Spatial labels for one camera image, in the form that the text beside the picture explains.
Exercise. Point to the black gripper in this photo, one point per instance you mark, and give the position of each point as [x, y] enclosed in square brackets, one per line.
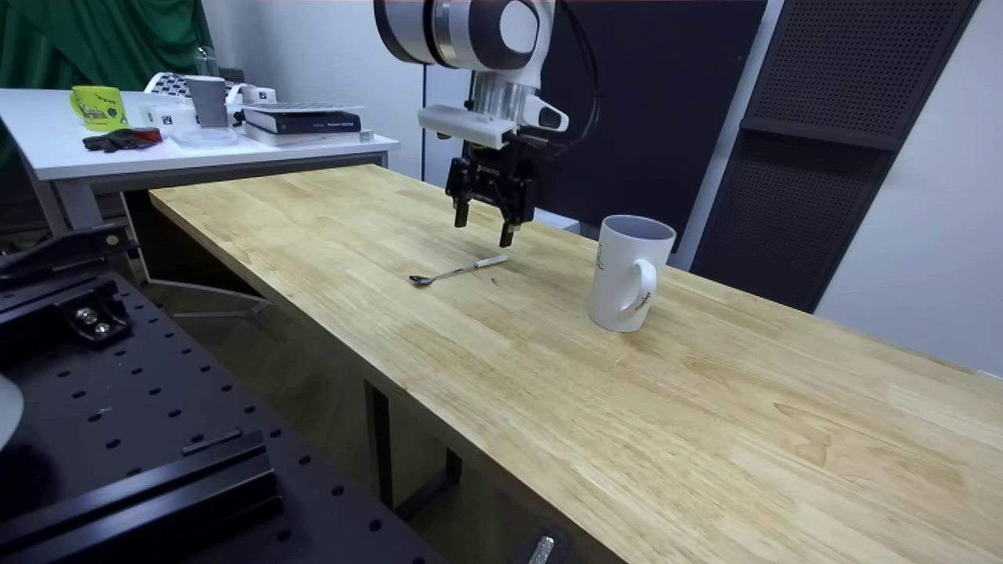
[495, 174]

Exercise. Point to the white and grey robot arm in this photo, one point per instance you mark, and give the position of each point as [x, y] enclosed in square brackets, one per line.
[459, 32]

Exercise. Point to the white ceramic mug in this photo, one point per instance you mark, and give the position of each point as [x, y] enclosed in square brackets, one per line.
[629, 278]

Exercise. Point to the large black panel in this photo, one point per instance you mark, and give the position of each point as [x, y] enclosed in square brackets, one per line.
[660, 106]

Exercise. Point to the small white device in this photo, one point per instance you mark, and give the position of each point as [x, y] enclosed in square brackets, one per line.
[253, 95]

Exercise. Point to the white vertical pole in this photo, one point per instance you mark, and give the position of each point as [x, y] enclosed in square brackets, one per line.
[732, 128]

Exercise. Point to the grey cup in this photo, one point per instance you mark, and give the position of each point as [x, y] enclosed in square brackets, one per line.
[208, 103]

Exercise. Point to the white patterned box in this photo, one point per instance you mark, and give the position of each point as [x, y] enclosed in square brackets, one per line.
[166, 106]

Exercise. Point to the dark perforated cabinet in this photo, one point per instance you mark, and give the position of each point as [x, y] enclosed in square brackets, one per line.
[836, 157]

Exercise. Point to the black and red tool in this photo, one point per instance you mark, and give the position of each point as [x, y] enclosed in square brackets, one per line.
[123, 138]

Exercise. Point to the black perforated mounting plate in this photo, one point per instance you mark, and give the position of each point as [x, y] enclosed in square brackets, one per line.
[158, 418]

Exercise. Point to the yellow green packet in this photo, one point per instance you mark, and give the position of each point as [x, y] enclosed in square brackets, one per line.
[99, 109]

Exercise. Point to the white side desk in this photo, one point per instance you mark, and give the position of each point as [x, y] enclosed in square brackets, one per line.
[65, 145]

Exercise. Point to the green curtain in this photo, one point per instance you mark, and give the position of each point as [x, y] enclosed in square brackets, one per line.
[95, 43]

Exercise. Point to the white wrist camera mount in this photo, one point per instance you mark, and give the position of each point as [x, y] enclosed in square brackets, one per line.
[471, 124]

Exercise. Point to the black clamp bracket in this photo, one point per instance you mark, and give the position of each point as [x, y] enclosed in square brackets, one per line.
[99, 320]

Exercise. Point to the black aluminium rail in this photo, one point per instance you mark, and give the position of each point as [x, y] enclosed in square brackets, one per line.
[135, 489]

